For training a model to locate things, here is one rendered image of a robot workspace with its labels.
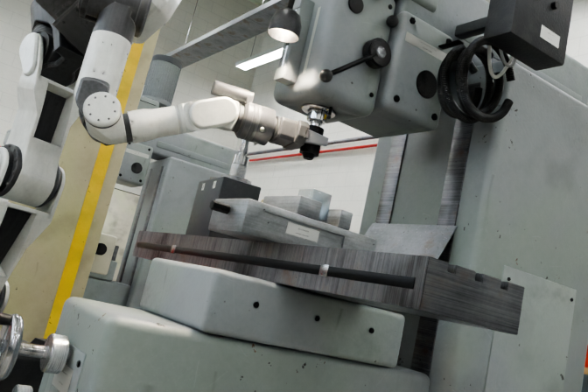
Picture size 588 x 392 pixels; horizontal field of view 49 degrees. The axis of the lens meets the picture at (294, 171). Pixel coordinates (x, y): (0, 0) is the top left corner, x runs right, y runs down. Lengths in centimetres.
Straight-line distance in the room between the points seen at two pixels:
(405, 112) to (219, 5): 1053
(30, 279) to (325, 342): 190
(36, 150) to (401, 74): 97
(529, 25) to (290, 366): 90
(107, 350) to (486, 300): 64
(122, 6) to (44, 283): 177
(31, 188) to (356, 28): 94
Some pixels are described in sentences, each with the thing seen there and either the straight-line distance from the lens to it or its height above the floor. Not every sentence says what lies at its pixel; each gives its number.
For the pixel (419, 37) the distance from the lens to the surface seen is 166.
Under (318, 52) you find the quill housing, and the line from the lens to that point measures 149.
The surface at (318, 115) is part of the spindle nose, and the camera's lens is 154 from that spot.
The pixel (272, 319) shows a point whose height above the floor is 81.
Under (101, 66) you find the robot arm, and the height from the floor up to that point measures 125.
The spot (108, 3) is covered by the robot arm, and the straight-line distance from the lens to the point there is 155.
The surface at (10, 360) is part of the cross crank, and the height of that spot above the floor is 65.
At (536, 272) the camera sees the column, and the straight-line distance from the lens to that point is 176.
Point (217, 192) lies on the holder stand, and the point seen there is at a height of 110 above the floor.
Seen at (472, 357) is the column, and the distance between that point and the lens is 160.
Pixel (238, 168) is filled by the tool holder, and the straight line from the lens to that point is 187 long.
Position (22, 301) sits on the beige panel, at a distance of 306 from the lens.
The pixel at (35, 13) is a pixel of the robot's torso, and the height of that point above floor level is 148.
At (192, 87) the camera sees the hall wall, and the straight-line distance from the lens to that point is 1145.
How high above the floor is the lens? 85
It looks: 11 degrees up
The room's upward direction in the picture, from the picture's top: 13 degrees clockwise
